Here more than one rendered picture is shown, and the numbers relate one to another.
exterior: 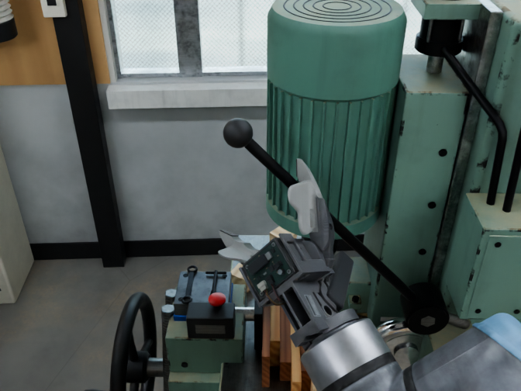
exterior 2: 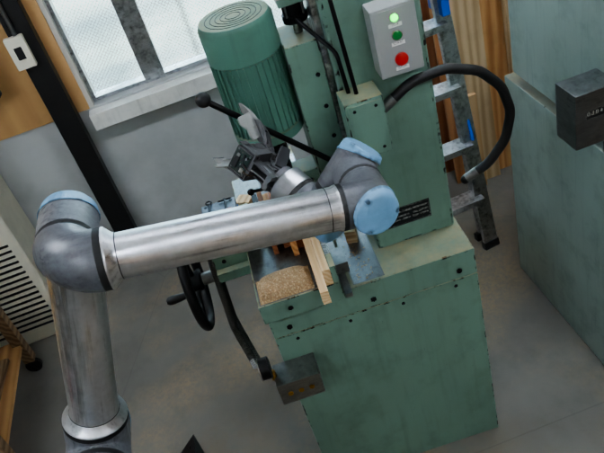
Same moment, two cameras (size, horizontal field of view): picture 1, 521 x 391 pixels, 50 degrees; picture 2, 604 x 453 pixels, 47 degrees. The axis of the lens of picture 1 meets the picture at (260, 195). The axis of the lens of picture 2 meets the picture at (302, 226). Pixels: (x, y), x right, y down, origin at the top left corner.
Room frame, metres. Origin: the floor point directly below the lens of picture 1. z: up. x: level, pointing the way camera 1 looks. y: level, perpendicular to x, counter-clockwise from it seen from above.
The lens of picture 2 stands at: (-0.84, -0.06, 2.06)
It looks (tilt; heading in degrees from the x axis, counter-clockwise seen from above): 37 degrees down; 359
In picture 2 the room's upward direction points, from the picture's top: 18 degrees counter-clockwise
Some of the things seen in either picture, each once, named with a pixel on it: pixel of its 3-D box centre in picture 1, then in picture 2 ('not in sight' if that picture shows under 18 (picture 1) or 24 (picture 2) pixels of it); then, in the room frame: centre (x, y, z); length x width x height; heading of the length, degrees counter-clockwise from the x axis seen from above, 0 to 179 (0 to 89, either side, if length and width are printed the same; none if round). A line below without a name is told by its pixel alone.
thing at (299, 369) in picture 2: not in sight; (297, 378); (0.46, 0.05, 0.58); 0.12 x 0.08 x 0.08; 89
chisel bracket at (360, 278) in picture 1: (327, 288); (295, 182); (0.72, -0.12, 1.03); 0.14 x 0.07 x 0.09; 89
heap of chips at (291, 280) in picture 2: not in sight; (282, 279); (0.48, 0.00, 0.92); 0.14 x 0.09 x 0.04; 89
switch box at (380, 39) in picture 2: not in sight; (394, 36); (0.57, -0.41, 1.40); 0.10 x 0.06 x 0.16; 89
